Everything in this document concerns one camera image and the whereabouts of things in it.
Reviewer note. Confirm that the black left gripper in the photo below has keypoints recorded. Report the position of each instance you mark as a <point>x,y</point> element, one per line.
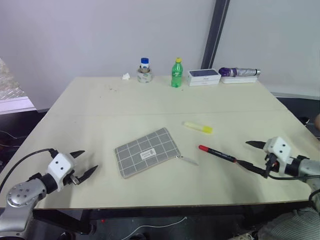
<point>73,179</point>

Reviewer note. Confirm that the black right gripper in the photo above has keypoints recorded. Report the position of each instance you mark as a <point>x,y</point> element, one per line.
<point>271,163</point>

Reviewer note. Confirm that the grey checked pencil pouch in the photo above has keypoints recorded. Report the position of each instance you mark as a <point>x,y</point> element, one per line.
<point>145,152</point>

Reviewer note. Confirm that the red and black marker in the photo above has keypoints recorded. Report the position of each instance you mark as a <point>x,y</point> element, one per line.
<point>220,154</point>

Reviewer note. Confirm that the yellow highlighter pen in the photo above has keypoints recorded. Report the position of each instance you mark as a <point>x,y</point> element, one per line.
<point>197,127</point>

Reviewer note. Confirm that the flat white box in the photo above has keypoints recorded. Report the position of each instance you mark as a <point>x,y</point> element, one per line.
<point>240,80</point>

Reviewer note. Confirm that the grey striped cloth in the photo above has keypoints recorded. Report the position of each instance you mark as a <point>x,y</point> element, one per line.
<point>292,225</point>

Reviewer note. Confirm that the purple and silver folded umbrella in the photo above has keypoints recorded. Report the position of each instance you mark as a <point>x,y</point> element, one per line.
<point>237,72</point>

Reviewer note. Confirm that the white phone box dark lid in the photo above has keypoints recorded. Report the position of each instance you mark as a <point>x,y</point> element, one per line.
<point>203,73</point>

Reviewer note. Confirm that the crumpled white paper scrap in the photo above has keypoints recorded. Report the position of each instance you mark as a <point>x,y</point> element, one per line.
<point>126,76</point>

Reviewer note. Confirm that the white bubble wrap bundle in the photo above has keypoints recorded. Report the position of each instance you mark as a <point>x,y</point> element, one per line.
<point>12,92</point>

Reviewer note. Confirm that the clear tape roll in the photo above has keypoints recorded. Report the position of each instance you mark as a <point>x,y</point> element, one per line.
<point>145,76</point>

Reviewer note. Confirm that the green plastic soda bottle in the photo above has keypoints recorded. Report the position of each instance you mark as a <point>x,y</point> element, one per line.
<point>177,73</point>

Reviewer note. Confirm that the small blue-capped white bottle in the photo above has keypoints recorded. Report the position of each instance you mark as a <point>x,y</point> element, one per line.
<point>144,63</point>

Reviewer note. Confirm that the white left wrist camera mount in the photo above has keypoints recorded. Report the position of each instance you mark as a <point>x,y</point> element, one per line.
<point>60,166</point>

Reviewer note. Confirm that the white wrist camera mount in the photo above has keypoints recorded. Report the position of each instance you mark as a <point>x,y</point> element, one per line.
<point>278,147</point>
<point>60,166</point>

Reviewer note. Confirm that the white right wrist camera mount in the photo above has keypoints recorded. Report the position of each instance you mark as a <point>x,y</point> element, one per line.
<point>278,147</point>

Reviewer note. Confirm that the black table frame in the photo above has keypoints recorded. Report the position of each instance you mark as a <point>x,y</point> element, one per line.
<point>150,212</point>

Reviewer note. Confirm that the dark grey wall post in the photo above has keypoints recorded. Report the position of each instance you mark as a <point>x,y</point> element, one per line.
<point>215,37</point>

